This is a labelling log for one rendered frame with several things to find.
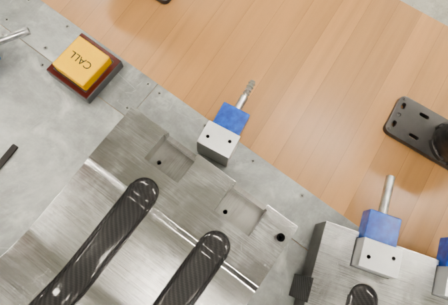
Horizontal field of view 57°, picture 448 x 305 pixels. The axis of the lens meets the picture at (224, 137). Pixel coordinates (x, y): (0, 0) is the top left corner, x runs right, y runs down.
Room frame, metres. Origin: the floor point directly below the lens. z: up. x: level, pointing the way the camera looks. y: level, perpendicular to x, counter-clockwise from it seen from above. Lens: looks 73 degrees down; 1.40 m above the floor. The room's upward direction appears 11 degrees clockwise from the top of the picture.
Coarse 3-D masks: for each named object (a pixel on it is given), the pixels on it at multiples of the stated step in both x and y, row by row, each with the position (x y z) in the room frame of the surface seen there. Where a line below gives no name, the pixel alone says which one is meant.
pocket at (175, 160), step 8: (168, 136) 0.14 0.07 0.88; (160, 144) 0.13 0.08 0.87; (168, 144) 0.14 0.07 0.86; (176, 144) 0.14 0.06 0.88; (152, 152) 0.12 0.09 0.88; (160, 152) 0.12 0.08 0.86; (168, 152) 0.12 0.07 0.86; (176, 152) 0.13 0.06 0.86; (184, 152) 0.13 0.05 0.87; (192, 152) 0.13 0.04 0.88; (152, 160) 0.11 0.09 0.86; (160, 160) 0.11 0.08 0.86; (168, 160) 0.11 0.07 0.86; (176, 160) 0.12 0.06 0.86; (184, 160) 0.12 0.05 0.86; (192, 160) 0.12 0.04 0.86; (160, 168) 0.10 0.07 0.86; (168, 168) 0.10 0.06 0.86; (176, 168) 0.11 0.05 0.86; (184, 168) 0.11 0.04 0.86; (176, 176) 0.10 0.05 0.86
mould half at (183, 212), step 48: (144, 144) 0.12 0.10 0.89; (96, 192) 0.05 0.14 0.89; (192, 192) 0.07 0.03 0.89; (48, 240) -0.01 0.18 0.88; (144, 240) 0.01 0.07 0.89; (192, 240) 0.02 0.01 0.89; (240, 240) 0.03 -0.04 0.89; (288, 240) 0.04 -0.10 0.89; (0, 288) -0.07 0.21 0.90; (96, 288) -0.05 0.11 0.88; (144, 288) -0.04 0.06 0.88; (240, 288) -0.02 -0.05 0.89
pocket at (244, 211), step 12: (228, 192) 0.09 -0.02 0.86; (240, 192) 0.09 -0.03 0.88; (228, 204) 0.07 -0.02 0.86; (240, 204) 0.07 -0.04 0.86; (252, 204) 0.08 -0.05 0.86; (264, 204) 0.08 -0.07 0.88; (228, 216) 0.06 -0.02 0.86; (240, 216) 0.06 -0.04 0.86; (252, 216) 0.06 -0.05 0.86; (240, 228) 0.04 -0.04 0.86; (252, 228) 0.05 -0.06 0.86
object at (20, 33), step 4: (24, 28) 0.28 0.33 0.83; (28, 28) 0.28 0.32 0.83; (12, 32) 0.27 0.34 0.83; (16, 32) 0.27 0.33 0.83; (20, 32) 0.27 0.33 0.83; (24, 32) 0.27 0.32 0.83; (28, 32) 0.28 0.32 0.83; (4, 36) 0.26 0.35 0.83; (8, 36) 0.26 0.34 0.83; (12, 36) 0.26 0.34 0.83; (16, 36) 0.27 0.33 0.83; (20, 36) 0.27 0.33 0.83; (24, 36) 0.27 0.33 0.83; (0, 40) 0.25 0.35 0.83; (4, 40) 0.26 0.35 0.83; (8, 40) 0.26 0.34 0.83; (12, 40) 0.26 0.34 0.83; (0, 44) 0.25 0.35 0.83
